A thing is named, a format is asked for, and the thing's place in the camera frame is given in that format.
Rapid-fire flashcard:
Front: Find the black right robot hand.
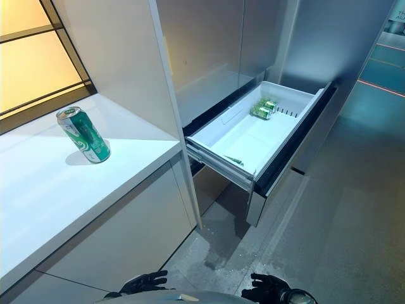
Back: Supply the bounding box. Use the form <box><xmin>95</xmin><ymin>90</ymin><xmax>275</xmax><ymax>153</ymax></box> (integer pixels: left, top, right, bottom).
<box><xmin>240</xmin><ymin>272</ymin><xmax>292</xmax><ymax>304</ymax></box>

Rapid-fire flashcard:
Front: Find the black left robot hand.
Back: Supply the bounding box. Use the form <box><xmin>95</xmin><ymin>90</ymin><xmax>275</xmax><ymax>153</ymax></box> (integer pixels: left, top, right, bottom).
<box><xmin>104</xmin><ymin>270</ymin><xmax>175</xmax><ymax>300</ymax></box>

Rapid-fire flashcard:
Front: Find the tall green beer can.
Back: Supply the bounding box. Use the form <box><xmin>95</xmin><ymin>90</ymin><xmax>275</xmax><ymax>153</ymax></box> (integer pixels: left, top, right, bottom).
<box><xmin>56</xmin><ymin>106</ymin><xmax>112</xmax><ymax>164</ymax></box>

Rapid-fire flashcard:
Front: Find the silver fridge drawer front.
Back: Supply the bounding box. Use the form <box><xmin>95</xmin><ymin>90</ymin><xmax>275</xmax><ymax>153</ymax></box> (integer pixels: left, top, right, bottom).
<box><xmin>248</xmin><ymin>82</ymin><xmax>339</xmax><ymax>227</ymax></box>

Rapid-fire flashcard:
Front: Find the white fridge drawer bin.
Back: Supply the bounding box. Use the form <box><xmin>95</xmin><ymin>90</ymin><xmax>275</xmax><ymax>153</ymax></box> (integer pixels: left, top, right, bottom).
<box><xmin>185</xmin><ymin>80</ymin><xmax>325</xmax><ymax>191</ymax></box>

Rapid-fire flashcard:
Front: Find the silver fridge body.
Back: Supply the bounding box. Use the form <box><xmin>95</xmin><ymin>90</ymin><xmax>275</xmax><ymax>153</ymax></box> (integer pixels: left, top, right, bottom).
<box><xmin>156</xmin><ymin>0</ymin><xmax>400</xmax><ymax>229</ymax></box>

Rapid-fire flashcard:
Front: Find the grey robot torso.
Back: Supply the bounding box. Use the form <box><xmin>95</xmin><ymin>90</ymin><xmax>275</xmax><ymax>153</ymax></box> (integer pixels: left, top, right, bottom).
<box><xmin>94</xmin><ymin>290</ymin><xmax>285</xmax><ymax>304</ymax></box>

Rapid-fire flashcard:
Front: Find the small green scrap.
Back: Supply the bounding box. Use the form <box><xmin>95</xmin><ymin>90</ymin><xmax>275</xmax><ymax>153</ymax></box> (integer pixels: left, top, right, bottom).
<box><xmin>223</xmin><ymin>155</ymin><xmax>246</xmax><ymax>167</ymax></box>

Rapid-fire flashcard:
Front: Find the small green drink can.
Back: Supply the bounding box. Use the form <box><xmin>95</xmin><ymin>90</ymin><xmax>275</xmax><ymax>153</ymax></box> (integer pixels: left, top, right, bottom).
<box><xmin>249</xmin><ymin>105</ymin><xmax>273</xmax><ymax>121</ymax></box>
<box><xmin>258</xmin><ymin>97</ymin><xmax>279</xmax><ymax>111</ymax></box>

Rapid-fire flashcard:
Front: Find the white tall cabinet panel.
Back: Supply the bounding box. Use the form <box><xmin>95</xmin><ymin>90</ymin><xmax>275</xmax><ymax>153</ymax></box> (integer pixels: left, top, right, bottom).
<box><xmin>52</xmin><ymin>0</ymin><xmax>204</xmax><ymax>229</ymax></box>

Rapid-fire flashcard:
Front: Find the black framed lit window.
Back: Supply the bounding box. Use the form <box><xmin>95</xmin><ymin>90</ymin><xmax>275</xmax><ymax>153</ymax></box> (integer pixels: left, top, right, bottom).
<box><xmin>0</xmin><ymin>0</ymin><xmax>96</xmax><ymax>120</ymax></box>

